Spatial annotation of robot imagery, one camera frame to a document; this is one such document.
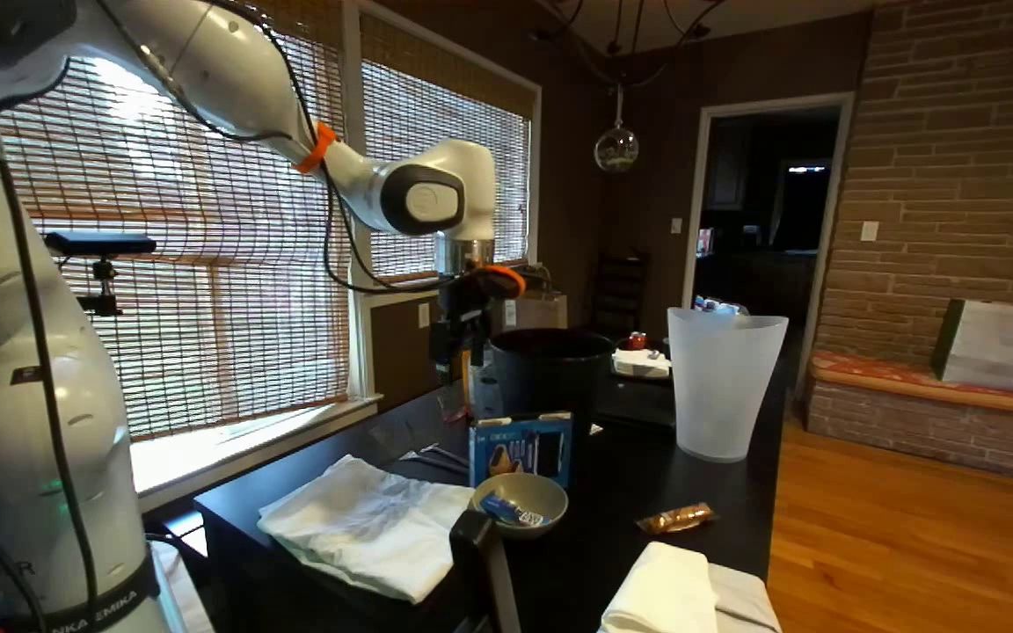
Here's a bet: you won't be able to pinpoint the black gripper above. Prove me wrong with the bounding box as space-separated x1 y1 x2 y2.
429 276 502 399

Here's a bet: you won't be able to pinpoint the blue cardboard snack box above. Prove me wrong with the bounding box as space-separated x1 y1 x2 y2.
465 410 581 494

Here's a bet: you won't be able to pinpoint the blue snack bar wrapper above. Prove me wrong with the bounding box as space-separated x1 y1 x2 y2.
478 489 553 531

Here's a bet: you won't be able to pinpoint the metal slotted spatula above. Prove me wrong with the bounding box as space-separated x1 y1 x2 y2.
397 440 472 476

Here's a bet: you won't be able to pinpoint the black plastic waste bin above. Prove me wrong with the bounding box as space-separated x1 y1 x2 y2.
488 326 620 473

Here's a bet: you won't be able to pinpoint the black tongs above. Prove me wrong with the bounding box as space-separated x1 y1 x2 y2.
395 450 472 485

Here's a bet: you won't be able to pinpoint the large white folded cloth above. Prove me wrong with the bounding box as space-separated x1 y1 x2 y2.
252 453 483 607

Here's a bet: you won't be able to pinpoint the white food container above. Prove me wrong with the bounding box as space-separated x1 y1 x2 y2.
608 344 676 383

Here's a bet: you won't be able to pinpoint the wide bamboo window blind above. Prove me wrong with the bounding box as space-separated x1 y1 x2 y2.
0 0 350 443

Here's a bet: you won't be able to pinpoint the narrow bamboo window blind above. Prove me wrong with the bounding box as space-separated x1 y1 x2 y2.
362 61 536 280

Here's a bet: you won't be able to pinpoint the translucent white waste bin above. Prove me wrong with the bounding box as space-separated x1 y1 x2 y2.
665 305 792 465

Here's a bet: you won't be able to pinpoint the brown snack bar wrapper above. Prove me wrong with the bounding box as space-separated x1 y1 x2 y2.
633 498 722 539

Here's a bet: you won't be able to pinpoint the hanging glass ball ornament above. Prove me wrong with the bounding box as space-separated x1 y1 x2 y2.
592 83 642 176

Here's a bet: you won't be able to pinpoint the small white folded cloth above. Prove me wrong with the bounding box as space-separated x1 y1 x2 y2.
594 539 784 633

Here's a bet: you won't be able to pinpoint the wood-topped brick ledge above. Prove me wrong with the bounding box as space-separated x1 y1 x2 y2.
801 347 1013 489

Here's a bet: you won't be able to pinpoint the white paper bag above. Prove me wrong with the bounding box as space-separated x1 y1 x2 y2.
931 294 1013 399

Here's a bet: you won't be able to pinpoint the paper shopping bag with handle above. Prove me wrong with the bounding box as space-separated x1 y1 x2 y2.
499 292 570 334

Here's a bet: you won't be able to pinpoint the black wrist camera orange mount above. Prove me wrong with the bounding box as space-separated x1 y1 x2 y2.
475 260 557 311

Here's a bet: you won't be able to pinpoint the orange cable tie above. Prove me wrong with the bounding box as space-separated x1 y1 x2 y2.
297 120 341 176

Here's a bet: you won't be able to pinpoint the black camera on tripod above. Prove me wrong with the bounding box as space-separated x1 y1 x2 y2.
41 229 161 321

